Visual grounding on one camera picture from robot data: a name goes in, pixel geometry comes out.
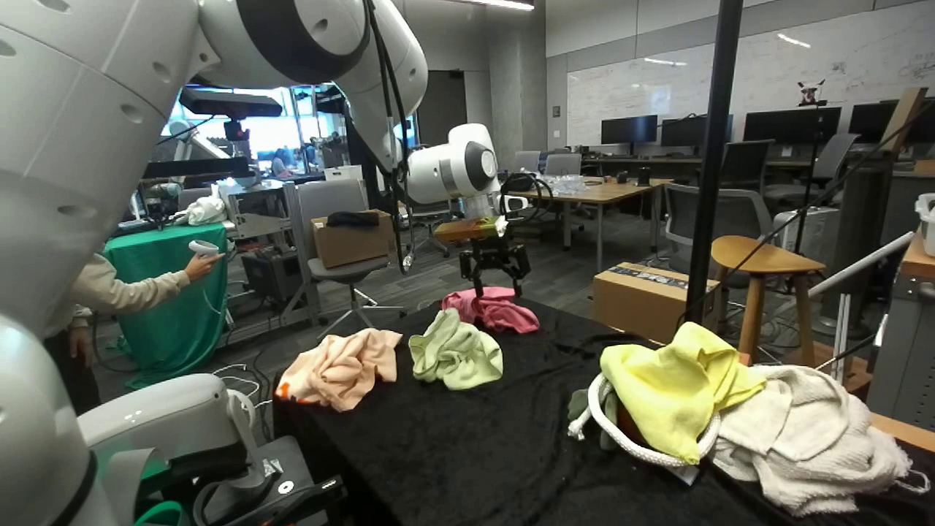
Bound wooden stool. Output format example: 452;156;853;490
707;235;829;387

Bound white metal rail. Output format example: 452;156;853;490
804;227;921;387

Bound grey workbench wooden top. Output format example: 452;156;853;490
864;230;935;433

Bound person in beige hoodie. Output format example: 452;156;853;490
53;254;231;391

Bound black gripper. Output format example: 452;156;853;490
456;242;535;300

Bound whiteboard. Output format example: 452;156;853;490
561;8;935;125

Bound white VR controller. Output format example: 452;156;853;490
186;238;233;261

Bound black vertical pole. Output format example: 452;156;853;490
621;0;753;387

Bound small brown carton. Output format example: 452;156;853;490
310;207;398;273

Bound black utility cart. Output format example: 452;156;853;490
227;182;307;325

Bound person's right hand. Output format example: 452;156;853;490
184;249;221;286

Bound grey swivel chair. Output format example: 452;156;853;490
662;141;780;273

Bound white base cable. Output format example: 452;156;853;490
224;387;285;490

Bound brown cardboard box black tape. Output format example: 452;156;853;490
586;261;723;352

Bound white crumpled bag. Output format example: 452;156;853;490
173;186;231;230

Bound tan wooden plank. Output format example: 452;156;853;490
877;86;929;159

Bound black clamp bracket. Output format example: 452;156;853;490
186;433;349;526

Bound teal green sheet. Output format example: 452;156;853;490
91;448;193;526

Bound black bar-shaped camera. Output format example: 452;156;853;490
177;86;285;148

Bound pink cloth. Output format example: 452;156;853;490
437;283;542;338

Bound white hose ring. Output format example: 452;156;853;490
566;375;707;474

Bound small black wall gadget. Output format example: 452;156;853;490
795;78;829;112

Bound grey office chair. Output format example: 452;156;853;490
282;178;405;338

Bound black computer monitor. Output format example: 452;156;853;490
598;113;659;153
741;105;845;153
848;96;935;148
659;113;735;153

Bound person's left hand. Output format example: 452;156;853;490
66;325;102;372

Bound large white terry towel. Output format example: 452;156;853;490
709;363;932;517

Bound peach cloth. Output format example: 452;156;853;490
275;325;405;416

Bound black draped stand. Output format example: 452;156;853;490
316;81;384;214

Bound light green cloth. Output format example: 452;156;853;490
405;308;506;395

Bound yellow cloth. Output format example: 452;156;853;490
595;318;767;467

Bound black table cloth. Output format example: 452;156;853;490
271;295;935;526

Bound multicolour wrist camera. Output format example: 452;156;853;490
430;214;510;249

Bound green fabric drape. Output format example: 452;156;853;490
98;221;233;387

